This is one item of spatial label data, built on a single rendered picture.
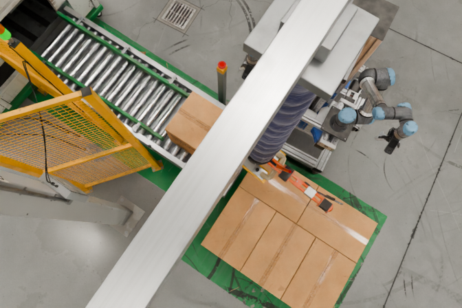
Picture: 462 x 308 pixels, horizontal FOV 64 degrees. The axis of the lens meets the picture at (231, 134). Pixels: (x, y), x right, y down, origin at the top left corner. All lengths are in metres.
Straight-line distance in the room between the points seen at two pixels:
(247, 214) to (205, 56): 1.90
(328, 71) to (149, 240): 0.67
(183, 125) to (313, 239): 1.48
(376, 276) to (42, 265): 3.26
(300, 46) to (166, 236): 0.53
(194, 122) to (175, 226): 2.27
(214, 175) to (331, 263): 2.70
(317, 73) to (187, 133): 2.03
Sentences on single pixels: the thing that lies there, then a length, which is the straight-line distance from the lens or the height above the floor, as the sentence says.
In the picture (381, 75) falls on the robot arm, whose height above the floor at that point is 1.65.
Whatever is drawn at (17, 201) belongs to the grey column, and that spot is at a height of 2.09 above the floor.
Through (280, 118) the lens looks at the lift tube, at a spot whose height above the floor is 2.36.
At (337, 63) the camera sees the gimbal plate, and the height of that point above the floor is 2.88.
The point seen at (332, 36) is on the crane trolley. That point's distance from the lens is 1.07.
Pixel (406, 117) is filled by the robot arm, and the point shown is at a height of 1.85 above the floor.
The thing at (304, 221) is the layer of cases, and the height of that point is 0.54.
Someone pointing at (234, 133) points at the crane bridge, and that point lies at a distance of 0.83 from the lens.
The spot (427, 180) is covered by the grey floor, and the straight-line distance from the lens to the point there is 4.44.
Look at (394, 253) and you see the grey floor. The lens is 4.22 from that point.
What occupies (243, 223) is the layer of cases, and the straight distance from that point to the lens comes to 3.32.
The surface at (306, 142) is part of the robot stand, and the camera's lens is 3.85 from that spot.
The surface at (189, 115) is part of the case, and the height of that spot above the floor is 0.95.
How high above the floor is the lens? 3.85
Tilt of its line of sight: 75 degrees down
